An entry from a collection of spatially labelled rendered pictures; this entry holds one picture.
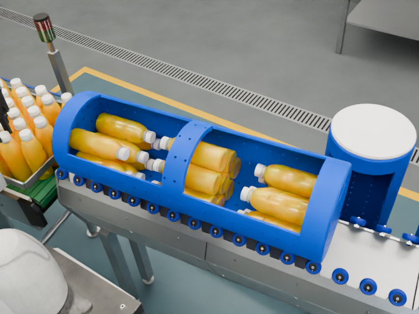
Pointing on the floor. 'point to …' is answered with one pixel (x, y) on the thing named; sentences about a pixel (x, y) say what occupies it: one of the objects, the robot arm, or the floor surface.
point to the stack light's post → (60, 72)
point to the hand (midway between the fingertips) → (0, 129)
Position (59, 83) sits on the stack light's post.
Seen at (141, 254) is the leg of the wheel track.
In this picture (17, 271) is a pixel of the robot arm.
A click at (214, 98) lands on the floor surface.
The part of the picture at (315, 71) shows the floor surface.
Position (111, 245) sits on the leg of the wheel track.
